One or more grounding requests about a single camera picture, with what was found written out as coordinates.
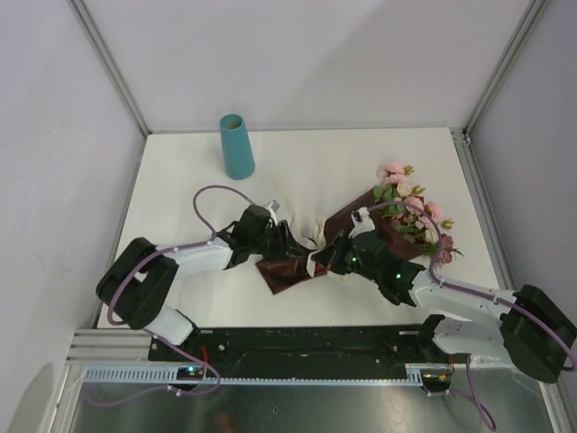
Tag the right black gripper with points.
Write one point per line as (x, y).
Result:
(331, 256)

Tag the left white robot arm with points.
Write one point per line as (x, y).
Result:
(136, 286)

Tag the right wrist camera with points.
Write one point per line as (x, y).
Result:
(362, 219)

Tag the teal conical vase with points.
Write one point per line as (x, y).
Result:
(236, 147)

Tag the cream ribbon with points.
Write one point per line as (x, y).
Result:
(305, 206)

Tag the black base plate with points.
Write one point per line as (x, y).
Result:
(314, 353)

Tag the dark red wrapping paper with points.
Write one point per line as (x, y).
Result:
(384, 254)

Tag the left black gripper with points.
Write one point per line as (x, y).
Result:
(285, 244)

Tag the pink artificial flower bunch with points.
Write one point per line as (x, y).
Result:
(420, 221)

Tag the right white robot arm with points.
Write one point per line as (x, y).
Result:
(520, 327)

